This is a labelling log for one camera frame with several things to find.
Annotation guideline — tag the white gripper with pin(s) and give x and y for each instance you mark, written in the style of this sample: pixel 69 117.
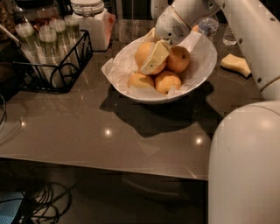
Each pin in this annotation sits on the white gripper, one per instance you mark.
pixel 169 26

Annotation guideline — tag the large top orange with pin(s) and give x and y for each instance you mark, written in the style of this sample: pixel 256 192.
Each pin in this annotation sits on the large top orange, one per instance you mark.
pixel 142 54

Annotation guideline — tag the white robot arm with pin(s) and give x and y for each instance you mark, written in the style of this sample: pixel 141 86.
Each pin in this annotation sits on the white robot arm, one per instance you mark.
pixel 244 161

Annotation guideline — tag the right back orange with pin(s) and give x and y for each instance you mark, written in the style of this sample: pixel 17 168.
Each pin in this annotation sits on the right back orange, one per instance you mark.
pixel 178 59

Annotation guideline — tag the front right orange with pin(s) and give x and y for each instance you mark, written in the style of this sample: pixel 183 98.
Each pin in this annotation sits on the front right orange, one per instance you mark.
pixel 167 80

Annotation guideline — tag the front left orange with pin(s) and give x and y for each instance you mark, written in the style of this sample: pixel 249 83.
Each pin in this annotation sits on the front left orange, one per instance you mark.
pixel 139 80

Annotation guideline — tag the orange behind bowl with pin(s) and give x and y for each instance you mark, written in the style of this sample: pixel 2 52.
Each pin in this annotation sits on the orange behind bowl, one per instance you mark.
pixel 195 28

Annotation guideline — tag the white paper bowl liner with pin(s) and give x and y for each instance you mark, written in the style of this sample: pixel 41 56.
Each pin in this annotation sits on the white paper bowl liner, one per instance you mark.
pixel 122 68

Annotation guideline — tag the white oval bowl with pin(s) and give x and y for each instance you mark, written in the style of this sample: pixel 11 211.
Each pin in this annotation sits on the white oval bowl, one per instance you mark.
pixel 163 98

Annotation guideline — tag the white appliance at back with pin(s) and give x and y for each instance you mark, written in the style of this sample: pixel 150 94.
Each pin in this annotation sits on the white appliance at back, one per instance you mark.
pixel 157 7

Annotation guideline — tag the left clear water bottle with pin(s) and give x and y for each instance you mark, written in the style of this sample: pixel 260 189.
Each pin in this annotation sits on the left clear water bottle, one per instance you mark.
pixel 208 27

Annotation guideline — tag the clear water bottle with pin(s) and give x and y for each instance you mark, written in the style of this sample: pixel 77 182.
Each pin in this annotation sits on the clear water bottle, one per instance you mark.
pixel 208 27
pixel 229 37

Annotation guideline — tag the white lidded jar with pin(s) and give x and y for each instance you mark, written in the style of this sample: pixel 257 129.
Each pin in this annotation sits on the white lidded jar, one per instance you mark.
pixel 95 18

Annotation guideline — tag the right clear water bottle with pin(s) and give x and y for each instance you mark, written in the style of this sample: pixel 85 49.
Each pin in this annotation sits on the right clear water bottle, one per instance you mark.
pixel 229 37

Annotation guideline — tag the yellow sponge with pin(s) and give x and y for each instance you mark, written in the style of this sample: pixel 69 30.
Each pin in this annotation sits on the yellow sponge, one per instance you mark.
pixel 236 64

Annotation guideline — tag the far right cup stack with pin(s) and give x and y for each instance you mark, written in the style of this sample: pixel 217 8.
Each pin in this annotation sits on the far right cup stack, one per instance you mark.
pixel 72 29

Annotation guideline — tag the right plastic cup stack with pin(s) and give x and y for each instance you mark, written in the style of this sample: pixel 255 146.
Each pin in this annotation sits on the right plastic cup stack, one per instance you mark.
pixel 63 42

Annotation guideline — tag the plastic cup stack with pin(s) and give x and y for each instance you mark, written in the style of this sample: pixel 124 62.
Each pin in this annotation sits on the plastic cup stack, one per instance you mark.
pixel 50 55
pixel 63 42
pixel 30 45

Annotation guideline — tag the middle plastic cup stack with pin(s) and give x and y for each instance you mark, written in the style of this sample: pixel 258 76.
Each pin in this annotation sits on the middle plastic cup stack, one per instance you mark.
pixel 50 55

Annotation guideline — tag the left plastic cup stack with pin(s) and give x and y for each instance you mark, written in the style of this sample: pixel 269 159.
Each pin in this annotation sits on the left plastic cup stack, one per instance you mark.
pixel 30 45

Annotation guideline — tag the black wire rack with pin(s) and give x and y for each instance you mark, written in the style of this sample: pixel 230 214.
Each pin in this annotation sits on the black wire rack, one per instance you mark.
pixel 80 54

